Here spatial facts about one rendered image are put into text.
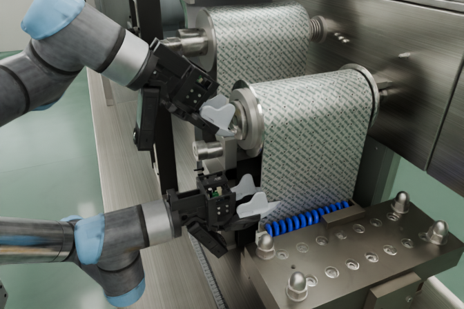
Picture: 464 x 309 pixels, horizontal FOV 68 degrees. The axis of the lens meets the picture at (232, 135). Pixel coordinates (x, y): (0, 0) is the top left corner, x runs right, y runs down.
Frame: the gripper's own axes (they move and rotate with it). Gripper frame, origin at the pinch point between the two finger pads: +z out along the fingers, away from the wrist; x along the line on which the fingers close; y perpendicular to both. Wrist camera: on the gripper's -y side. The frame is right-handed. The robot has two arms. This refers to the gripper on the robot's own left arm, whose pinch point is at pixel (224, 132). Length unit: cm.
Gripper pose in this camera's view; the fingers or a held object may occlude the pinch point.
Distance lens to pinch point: 64.2
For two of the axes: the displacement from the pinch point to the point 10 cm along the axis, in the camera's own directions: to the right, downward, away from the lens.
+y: 6.0, -7.8, -1.7
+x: -3.7, -4.6, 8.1
